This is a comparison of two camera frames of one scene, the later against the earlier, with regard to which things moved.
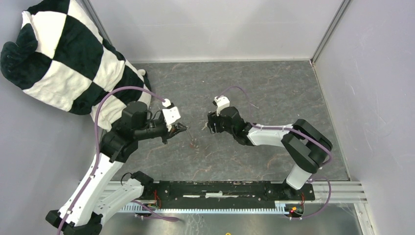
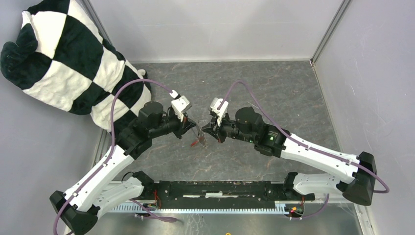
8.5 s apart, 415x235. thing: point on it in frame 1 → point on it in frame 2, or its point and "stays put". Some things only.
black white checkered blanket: (62, 57) stays put
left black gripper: (169, 134) → (184, 126)
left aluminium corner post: (94, 15) stays put
